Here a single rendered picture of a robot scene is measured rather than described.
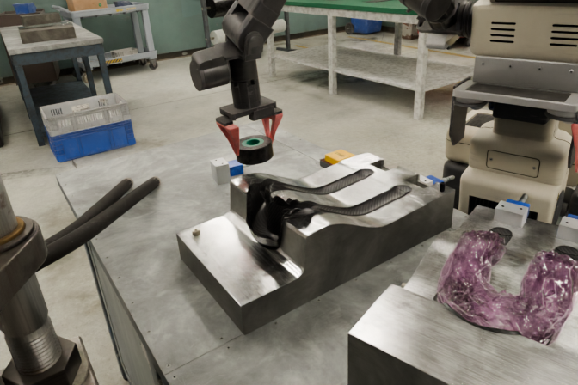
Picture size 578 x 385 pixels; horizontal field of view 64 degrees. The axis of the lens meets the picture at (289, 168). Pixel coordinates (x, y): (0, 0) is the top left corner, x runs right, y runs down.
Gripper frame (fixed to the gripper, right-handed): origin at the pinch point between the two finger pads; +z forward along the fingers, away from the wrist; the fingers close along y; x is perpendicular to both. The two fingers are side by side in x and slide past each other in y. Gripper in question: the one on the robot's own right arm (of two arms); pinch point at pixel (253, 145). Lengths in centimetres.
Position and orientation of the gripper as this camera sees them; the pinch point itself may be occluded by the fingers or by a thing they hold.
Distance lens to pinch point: 98.2
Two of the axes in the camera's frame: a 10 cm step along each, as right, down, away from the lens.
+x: 5.5, 3.2, -7.7
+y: -8.3, 3.2, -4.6
